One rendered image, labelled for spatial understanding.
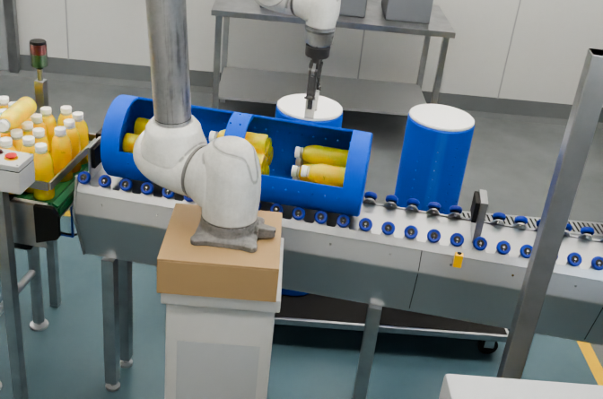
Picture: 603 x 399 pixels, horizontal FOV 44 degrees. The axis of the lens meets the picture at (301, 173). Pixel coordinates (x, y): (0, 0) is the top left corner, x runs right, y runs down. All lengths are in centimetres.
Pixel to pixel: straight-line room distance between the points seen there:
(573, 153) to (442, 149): 114
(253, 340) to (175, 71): 76
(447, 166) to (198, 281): 151
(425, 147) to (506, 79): 315
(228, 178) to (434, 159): 141
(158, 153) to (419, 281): 101
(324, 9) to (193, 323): 96
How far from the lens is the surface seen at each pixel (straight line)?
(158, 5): 190
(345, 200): 240
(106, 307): 296
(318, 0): 221
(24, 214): 269
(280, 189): 242
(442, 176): 322
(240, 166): 194
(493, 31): 610
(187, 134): 203
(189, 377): 223
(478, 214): 251
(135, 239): 271
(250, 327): 210
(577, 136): 208
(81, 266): 392
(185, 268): 198
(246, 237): 203
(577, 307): 264
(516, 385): 122
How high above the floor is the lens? 221
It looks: 27 degrees down
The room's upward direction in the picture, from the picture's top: 6 degrees clockwise
